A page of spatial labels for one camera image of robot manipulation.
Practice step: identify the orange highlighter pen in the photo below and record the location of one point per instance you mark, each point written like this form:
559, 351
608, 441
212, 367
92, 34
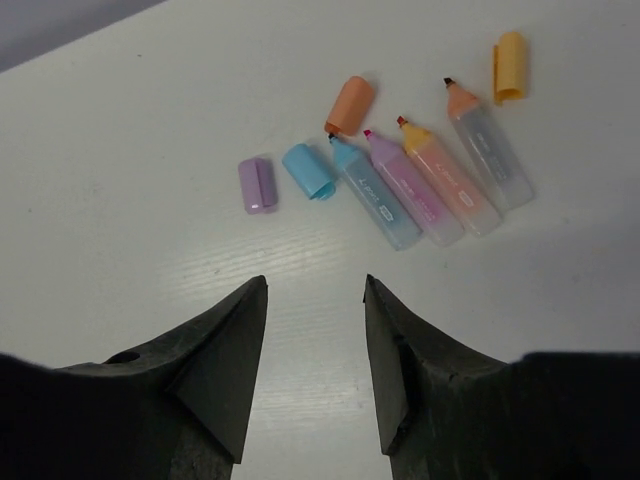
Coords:
495, 163

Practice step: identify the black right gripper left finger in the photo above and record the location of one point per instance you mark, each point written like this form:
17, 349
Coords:
174, 407

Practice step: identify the yellow highlighter pen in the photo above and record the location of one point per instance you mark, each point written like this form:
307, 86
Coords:
449, 179

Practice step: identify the orange pen cap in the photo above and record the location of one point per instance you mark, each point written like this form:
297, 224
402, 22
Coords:
350, 107

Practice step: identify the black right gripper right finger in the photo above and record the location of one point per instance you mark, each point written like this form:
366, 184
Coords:
442, 408

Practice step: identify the purple highlighter pen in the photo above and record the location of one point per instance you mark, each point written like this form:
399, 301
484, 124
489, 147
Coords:
421, 201

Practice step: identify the blue pen cap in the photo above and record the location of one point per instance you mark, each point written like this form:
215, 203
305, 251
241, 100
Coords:
310, 172

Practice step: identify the yellow pen cap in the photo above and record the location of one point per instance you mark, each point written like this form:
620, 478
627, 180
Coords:
510, 68

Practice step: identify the blue highlighter pen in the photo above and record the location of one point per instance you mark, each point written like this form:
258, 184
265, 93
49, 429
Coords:
356, 170

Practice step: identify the purple pen cap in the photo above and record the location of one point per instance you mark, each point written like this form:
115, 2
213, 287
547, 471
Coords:
258, 185

